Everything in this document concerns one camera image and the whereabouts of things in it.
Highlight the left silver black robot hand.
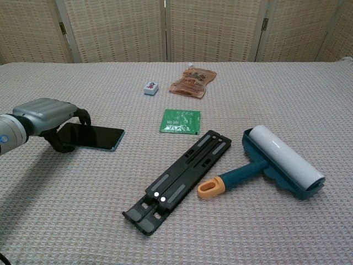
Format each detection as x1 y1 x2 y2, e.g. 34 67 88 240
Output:
12 98 92 153

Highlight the black smartphone with blue edge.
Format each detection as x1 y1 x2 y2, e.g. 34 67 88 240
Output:
56 123 125 152

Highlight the beige waffle-weave tablecloth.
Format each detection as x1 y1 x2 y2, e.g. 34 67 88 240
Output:
0 56 353 265

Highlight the white mahjong tile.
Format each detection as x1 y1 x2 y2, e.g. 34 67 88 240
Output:
143 81 160 96

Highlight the green foil sachet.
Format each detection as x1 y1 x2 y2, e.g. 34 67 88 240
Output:
159 109 202 136

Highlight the black folding laptop stand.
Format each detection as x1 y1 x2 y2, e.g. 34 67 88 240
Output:
122 130 233 236

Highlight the orange spouted drink pouch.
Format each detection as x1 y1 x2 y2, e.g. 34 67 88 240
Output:
168 62 217 99

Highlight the woven folding screen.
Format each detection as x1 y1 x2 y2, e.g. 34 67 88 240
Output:
0 0 353 66

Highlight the teal lint roller orange handle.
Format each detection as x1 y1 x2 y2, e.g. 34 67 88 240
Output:
197 124 327 202

